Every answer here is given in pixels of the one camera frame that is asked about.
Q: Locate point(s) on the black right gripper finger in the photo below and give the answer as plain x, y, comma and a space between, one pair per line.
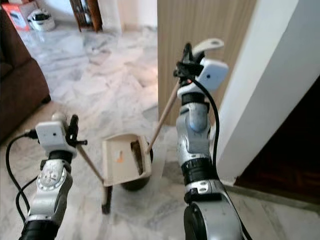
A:
187, 52

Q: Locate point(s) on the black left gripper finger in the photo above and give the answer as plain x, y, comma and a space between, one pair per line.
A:
73, 124

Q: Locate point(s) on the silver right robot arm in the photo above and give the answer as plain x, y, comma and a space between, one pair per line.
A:
195, 145

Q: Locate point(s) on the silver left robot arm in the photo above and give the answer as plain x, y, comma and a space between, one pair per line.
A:
50, 195

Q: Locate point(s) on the light wood panel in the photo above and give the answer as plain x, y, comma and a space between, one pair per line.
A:
205, 25

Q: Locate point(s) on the brown wrapper strip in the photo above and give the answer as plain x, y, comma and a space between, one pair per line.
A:
137, 156

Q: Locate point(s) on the dark brown sofa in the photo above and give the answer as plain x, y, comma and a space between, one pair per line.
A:
22, 80

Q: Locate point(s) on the brown wooden shelf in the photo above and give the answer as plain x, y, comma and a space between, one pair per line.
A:
86, 15

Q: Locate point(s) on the red and white box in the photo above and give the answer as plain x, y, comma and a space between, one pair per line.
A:
17, 15

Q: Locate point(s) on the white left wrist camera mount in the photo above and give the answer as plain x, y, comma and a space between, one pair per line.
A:
51, 137

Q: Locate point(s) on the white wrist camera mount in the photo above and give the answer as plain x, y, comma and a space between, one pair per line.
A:
51, 137
214, 74

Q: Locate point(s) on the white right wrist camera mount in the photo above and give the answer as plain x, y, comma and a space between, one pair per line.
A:
214, 74

